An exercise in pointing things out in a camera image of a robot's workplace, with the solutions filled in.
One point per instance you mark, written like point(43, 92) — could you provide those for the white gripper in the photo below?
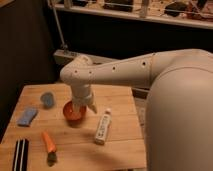
point(82, 95)

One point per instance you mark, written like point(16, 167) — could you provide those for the orange pepper with green stem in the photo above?
point(51, 149)

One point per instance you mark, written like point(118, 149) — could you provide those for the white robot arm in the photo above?
point(179, 110)

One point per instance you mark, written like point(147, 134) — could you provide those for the orange ceramic bowl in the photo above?
point(71, 115)

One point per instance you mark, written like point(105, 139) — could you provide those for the white tube bottle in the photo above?
point(103, 127)

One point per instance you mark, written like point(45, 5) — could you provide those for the wooden table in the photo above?
point(76, 149)

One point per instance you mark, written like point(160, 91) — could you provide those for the blue round cup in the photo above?
point(47, 99)

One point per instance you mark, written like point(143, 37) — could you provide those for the metal pole stand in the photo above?
point(64, 46)

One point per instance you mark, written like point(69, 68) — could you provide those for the blue sponge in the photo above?
point(27, 116)

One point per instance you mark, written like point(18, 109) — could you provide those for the black white striped object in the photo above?
point(20, 158)

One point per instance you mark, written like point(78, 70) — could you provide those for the cluttered shelf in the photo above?
point(189, 13)

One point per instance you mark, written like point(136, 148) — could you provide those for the grey baseboard rail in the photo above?
point(64, 57)

